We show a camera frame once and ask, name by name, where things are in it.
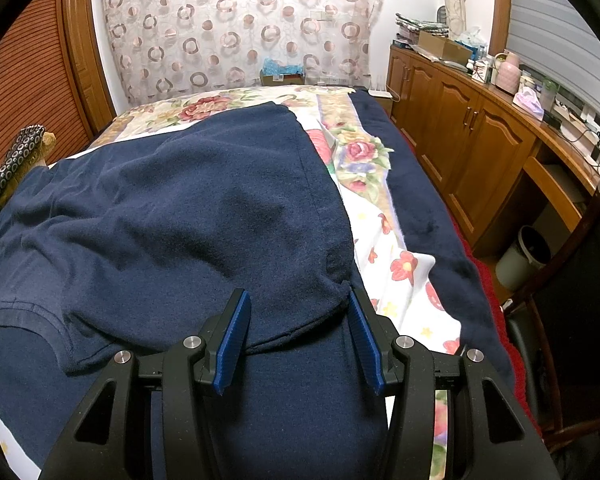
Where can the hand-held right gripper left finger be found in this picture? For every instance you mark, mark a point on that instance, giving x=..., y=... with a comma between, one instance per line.
x=232, y=345

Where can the navy printed t-shirt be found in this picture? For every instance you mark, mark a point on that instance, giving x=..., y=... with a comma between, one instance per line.
x=180, y=210

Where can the dark wooden chair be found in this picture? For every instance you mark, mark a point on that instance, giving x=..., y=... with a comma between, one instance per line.
x=580, y=285

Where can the wooden sideboard cabinet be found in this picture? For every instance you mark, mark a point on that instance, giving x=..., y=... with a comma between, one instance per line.
x=460, y=130

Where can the open brown cardboard box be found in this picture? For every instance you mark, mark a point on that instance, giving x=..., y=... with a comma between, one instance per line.
x=445, y=49

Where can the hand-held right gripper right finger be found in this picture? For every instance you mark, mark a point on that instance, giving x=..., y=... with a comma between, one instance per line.
x=365, y=345

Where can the clear plastic bag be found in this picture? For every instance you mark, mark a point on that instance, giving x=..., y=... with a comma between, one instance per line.
x=469, y=37

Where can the pink thermos jug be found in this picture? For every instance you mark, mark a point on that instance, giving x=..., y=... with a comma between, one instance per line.
x=507, y=75

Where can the wooden window frame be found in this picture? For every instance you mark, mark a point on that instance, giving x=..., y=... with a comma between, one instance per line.
x=502, y=0

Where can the white power strip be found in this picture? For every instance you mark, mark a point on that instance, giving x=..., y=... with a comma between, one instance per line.
x=587, y=132

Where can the grey window roller blind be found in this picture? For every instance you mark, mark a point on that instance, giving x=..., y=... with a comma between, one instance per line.
x=555, y=25

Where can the stack of folded cloths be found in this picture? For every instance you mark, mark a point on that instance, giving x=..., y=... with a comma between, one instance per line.
x=422, y=22

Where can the small black clock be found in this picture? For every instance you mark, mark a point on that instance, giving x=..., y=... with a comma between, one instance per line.
x=552, y=119

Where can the small grey fan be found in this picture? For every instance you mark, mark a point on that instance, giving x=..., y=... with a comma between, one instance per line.
x=443, y=15

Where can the cardboard box with blue cloth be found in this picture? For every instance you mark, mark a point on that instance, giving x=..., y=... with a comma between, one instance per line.
x=280, y=79

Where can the rose floral blanket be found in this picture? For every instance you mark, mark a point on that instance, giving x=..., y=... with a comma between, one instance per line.
x=205, y=107

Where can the navy bed blanket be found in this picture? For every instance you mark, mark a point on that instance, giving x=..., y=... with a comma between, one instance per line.
x=430, y=200

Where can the green-capped clear bottle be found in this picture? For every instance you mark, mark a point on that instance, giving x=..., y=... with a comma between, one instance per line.
x=548, y=96

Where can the white carton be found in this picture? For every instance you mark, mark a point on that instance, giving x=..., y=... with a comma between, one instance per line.
x=480, y=71

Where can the pink tissue pack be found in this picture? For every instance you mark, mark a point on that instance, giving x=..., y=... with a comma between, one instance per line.
x=528, y=102

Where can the white wastebasket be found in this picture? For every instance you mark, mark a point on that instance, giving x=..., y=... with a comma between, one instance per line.
x=520, y=260

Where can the white strawberry flower quilt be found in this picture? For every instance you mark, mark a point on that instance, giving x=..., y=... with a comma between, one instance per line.
x=380, y=240

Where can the brown louvered wooden wardrobe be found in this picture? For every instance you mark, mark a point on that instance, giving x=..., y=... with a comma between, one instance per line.
x=30, y=85

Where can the sheer circle-patterned curtain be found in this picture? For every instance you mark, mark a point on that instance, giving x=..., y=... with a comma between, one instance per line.
x=230, y=25

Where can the white router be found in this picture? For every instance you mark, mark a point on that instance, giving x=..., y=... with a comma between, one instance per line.
x=380, y=93

